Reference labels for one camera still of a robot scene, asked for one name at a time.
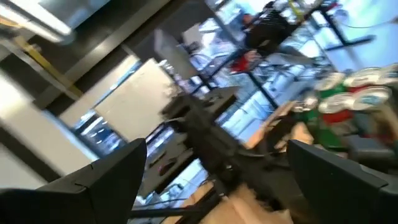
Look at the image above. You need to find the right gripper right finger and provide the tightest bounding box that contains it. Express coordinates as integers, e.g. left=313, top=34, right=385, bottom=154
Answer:
left=287, top=139, right=398, bottom=224

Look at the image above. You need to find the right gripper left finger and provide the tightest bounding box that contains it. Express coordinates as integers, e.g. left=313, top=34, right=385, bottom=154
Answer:
left=0, top=138, right=147, bottom=224

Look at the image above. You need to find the tall silver Celsius can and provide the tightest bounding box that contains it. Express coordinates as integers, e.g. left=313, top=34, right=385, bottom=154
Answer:
left=353, top=86, right=392, bottom=113

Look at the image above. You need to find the person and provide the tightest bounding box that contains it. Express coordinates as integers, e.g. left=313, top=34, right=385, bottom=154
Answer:
left=242, top=0, right=299, bottom=54

